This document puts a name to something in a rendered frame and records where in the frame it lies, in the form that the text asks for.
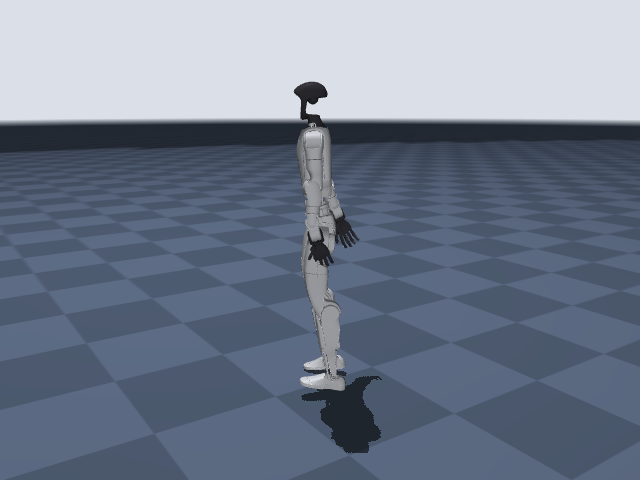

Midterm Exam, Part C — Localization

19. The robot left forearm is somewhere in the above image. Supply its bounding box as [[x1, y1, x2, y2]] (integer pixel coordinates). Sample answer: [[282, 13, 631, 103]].
[[304, 181, 322, 242]]

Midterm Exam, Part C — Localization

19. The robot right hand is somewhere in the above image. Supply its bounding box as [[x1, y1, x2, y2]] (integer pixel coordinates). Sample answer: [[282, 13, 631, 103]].
[[330, 208, 359, 248]]

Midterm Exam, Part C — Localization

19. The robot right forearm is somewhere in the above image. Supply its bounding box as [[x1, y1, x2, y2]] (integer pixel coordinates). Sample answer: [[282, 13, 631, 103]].
[[324, 178, 343, 219]]

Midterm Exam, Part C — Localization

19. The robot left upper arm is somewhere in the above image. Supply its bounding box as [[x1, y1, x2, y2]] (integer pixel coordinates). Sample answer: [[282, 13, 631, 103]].
[[302, 131, 324, 196]]

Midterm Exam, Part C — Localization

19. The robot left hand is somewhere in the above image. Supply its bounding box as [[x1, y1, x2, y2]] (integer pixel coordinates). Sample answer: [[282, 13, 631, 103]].
[[307, 228, 334, 266]]

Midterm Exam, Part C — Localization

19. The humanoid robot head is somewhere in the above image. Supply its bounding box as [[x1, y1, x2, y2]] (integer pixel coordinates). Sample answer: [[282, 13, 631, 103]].
[[294, 82, 328, 128]]

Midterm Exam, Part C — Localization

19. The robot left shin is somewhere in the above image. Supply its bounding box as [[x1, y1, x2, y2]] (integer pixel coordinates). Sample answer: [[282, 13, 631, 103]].
[[315, 305, 340, 380]]

